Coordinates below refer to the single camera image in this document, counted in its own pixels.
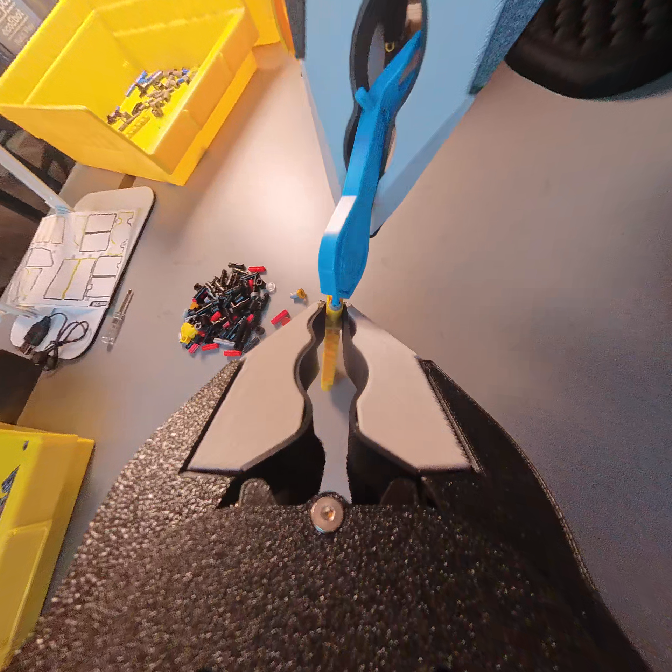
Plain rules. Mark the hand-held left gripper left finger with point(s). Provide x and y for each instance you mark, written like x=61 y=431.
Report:
x=252 y=414

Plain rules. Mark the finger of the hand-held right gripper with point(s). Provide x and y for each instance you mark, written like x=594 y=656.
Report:
x=446 y=78
x=328 y=78

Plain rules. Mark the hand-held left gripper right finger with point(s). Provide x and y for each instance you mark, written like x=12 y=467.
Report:
x=409 y=414

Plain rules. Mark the yellow perforated brick beam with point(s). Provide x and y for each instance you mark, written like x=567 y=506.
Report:
x=330 y=346

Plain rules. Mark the blue brick separator tool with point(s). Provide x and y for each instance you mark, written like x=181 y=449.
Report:
x=362 y=183

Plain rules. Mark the grey desk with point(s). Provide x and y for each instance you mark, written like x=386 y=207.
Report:
x=525 y=262

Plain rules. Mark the yellow plastic parts bin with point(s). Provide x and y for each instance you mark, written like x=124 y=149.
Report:
x=78 y=120
x=273 y=21
x=36 y=525

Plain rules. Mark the red connector pin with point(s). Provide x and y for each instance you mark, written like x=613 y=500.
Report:
x=282 y=317

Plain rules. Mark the pile of small connector pins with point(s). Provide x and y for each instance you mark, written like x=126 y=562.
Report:
x=225 y=309

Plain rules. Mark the scattered blue grey brick pieces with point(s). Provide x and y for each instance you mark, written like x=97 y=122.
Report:
x=152 y=94

